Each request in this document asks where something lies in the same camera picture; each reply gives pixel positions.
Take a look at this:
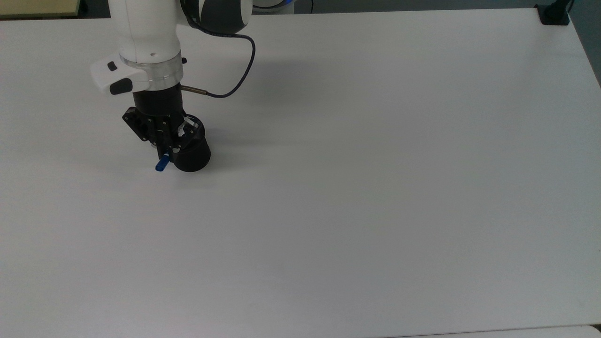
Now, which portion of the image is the black mesh pen cup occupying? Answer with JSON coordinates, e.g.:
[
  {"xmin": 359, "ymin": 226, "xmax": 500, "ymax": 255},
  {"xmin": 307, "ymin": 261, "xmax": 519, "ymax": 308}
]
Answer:
[{"xmin": 173, "ymin": 115, "xmax": 211, "ymax": 173}]

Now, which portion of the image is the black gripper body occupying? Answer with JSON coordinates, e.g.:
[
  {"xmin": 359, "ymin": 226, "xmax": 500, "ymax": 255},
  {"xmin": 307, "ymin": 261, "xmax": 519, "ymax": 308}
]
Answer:
[{"xmin": 123, "ymin": 107, "xmax": 205, "ymax": 156}]

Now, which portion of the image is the yellowish board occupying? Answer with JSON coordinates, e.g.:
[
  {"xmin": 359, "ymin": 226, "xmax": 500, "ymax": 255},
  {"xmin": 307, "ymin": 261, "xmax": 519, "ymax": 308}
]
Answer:
[{"xmin": 0, "ymin": 0, "xmax": 81, "ymax": 19}]

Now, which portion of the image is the black stand clamp base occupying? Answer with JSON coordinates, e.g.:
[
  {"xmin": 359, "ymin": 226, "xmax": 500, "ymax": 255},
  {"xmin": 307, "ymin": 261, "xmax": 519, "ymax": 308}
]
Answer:
[{"xmin": 536, "ymin": 0, "xmax": 571, "ymax": 26}]

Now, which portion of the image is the dark blue robot cable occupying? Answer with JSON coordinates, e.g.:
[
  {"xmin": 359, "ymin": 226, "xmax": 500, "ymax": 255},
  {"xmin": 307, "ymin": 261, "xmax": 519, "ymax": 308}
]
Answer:
[{"xmin": 181, "ymin": 13, "xmax": 257, "ymax": 99}]

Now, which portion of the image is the blue and white marker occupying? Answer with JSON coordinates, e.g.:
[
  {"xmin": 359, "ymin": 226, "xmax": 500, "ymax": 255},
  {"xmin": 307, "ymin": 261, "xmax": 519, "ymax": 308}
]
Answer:
[{"xmin": 155, "ymin": 118, "xmax": 198, "ymax": 172}]

